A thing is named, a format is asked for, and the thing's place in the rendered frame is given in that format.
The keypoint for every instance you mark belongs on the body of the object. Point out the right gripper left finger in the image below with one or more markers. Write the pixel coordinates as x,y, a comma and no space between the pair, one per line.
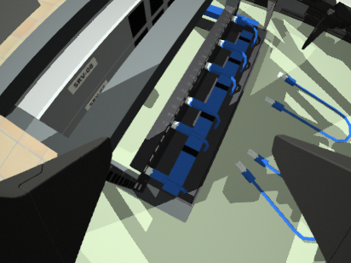
45,211

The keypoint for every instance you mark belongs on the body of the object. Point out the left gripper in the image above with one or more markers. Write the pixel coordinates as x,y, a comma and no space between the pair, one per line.
341,17

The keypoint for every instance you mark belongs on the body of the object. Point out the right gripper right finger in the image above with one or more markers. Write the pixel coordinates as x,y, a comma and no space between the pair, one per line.
320,182

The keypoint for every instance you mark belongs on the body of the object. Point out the black patch panel rack frame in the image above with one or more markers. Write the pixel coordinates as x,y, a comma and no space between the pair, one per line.
59,70

